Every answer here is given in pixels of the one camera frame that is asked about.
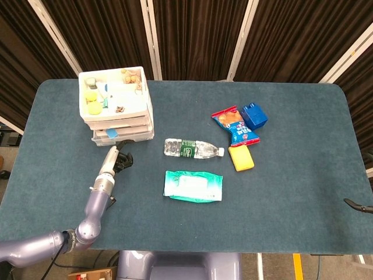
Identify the brown cardboard box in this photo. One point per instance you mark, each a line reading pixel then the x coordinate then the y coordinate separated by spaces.
pixel 93 274

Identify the blue red snack bag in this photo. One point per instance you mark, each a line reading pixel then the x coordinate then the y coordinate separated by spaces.
pixel 237 129

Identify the purple robot torso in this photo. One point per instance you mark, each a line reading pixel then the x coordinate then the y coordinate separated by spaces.
pixel 180 265

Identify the green white wet wipes pack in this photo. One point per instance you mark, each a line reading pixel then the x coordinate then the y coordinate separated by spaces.
pixel 192 185

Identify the white partition post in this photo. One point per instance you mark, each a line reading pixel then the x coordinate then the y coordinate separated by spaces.
pixel 55 36
pixel 10 125
pixel 242 38
pixel 151 38
pixel 348 56

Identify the white compartment trays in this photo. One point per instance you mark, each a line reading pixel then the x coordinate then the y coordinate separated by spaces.
pixel 116 117

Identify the yellow sponge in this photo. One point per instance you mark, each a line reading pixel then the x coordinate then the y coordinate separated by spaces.
pixel 241 159

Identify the blue plastic building block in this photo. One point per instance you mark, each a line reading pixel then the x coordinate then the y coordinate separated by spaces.
pixel 254 116

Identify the clear water bottle green label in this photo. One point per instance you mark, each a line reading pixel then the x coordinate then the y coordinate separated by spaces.
pixel 192 149

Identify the yellow round sponge puff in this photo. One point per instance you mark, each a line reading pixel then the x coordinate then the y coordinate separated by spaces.
pixel 94 109

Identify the small brown metal clip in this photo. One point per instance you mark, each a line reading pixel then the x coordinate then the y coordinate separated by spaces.
pixel 120 109

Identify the yellow rubber duck toy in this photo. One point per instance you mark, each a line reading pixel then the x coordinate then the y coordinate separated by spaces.
pixel 91 97

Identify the dark brown curtain panel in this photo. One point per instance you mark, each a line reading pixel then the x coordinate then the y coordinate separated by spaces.
pixel 300 38
pixel 105 32
pixel 198 38
pixel 361 111
pixel 26 73

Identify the left purple robot arm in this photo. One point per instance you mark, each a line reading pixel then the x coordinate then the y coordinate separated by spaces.
pixel 93 210

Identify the blue felt table cover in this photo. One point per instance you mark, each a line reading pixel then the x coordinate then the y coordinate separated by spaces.
pixel 204 227

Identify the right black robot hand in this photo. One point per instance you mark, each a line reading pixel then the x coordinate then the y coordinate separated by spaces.
pixel 360 206

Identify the brown plush toy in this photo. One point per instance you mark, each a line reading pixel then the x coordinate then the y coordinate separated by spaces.
pixel 130 76

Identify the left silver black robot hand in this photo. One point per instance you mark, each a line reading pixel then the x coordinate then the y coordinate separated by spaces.
pixel 109 163

